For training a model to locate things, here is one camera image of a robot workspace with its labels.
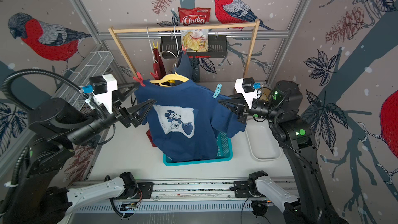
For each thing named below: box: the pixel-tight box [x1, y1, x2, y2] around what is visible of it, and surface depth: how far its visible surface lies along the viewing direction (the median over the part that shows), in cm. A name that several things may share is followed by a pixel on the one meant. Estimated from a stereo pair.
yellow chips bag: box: [180, 29, 209, 52], surface depth 88 cm
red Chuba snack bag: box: [177, 7, 211, 26], surface depth 87 cm
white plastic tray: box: [245, 119, 282, 162], surface depth 89 cm
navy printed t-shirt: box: [134, 79, 247, 163], surface depth 65 cm
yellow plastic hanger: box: [149, 72, 190, 88], surface depth 47 cm
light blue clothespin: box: [212, 82, 223, 99], surface depth 47 cm
